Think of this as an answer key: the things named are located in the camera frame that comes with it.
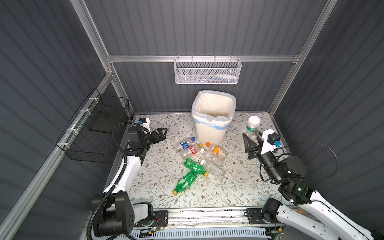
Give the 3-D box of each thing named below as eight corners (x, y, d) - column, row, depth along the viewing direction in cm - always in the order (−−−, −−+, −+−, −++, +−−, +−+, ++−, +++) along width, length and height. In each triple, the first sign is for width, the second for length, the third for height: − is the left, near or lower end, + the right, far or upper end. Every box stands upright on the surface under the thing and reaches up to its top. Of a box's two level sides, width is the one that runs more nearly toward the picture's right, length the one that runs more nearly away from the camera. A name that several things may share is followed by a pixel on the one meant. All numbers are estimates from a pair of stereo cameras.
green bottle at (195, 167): (183, 165, 94) (183, 161, 89) (189, 159, 96) (188, 155, 92) (203, 181, 87) (203, 178, 83) (208, 175, 89) (209, 171, 85)
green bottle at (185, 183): (172, 193, 83) (171, 190, 80) (191, 173, 91) (191, 170, 88) (178, 199, 81) (177, 197, 78) (197, 178, 89) (197, 175, 85)
